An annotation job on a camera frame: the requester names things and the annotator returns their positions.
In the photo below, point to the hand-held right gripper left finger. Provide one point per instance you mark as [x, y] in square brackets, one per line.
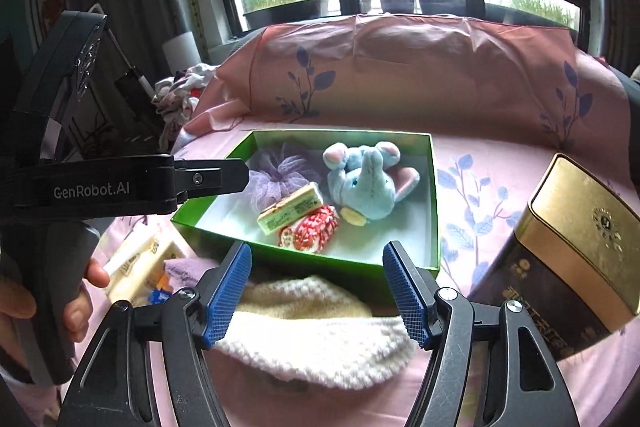
[227, 292]

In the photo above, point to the purple and grey towel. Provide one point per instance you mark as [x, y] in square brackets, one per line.
[187, 272]

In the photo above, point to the yellow tissue packet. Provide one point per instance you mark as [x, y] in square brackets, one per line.
[140, 262]

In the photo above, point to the wall poster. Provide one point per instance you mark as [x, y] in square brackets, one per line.
[50, 7]

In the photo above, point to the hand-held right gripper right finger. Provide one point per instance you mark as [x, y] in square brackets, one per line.
[407, 292]

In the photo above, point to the long black planter with grass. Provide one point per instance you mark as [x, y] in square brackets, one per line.
[285, 14]

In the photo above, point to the person's left hand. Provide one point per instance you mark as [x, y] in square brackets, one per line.
[80, 314]

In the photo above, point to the blue plush elephant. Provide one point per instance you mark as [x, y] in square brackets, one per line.
[365, 187]

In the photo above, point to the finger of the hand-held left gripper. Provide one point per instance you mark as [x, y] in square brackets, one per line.
[215, 177]

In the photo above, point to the black and gold tea tin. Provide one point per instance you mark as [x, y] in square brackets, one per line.
[565, 257]

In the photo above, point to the purple mesh bath pouf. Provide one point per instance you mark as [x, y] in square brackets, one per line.
[280, 177]

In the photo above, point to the green cardboard box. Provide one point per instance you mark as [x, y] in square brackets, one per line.
[300, 264]

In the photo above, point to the pink floral pillow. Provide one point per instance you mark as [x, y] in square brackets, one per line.
[425, 72]

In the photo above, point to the white cylindrical lamp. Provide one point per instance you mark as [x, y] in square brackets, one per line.
[181, 49]

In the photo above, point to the grey sofa cushion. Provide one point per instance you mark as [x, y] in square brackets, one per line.
[627, 97]

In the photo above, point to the yellow-green snack bar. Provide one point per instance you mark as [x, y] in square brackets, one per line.
[290, 209]

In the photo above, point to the small grey plant pot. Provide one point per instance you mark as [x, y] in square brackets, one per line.
[366, 5]

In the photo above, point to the cream knitted cloth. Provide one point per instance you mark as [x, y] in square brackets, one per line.
[310, 342]

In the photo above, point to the pile of clothes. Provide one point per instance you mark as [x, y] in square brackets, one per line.
[182, 97]

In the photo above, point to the white and black floor mop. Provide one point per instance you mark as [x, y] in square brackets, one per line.
[135, 84]

